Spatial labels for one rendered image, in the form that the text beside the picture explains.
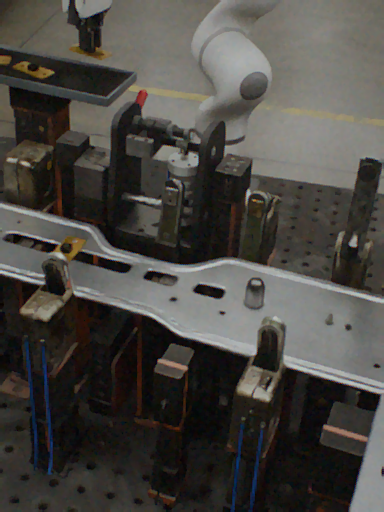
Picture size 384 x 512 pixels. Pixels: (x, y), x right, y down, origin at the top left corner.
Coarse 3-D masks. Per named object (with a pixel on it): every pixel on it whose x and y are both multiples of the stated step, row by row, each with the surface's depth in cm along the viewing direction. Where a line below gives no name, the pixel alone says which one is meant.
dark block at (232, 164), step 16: (224, 160) 149; (240, 160) 150; (224, 176) 146; (240, 176) 145; (224, 192) 148; (240, 192) 147; (224, 208) 150; (240, 208) 152; (224, 224) 152; (240, 224) 155; (224, 240) 154; (224, 256) 156; (224, 352) 169
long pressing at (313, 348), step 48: (0, 240) 146; (48, 240) 147; (96, 240) 148; (96, 288) 136; (144, 288) 137; (192, 288) 138; (240, 288) 138; (288, 288) 139; (336, 288) 139; (192, 336) 129; (240, 336) 129; (288, 336) 129; (336, 336) 130
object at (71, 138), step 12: (72, 132) 159; (60, 144) 157; (72, 144) 156; (84, 144) 158; (60, 156) 158; (72, 156) 157; (60, 168) 160; (72, 168) 159; (72, 180) 161; (72, 192) 162; (72, 204) 164; (72, 216) 166
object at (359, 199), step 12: (372, 156) 133; (360, 168) 130; (372, 168) 129; (360, 180) 134; (372, 180) 130; (360, 192) 135; (372, 192) 134; (360, 204) 136; (372, 204) 134; (348, 216) 137; (360, 216) 137; (348, 228) 137; (360, 228) 138; (348, 240) 139; (360, 240) 138; (360, 252) 138
